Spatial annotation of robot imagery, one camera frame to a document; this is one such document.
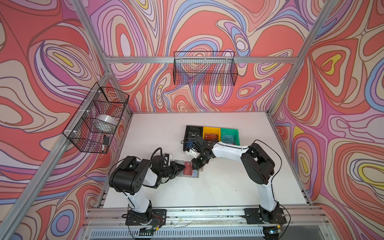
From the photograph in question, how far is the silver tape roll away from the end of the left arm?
25cm

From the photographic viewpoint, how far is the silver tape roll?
0.71 metres

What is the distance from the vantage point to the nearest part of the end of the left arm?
29.5 inches
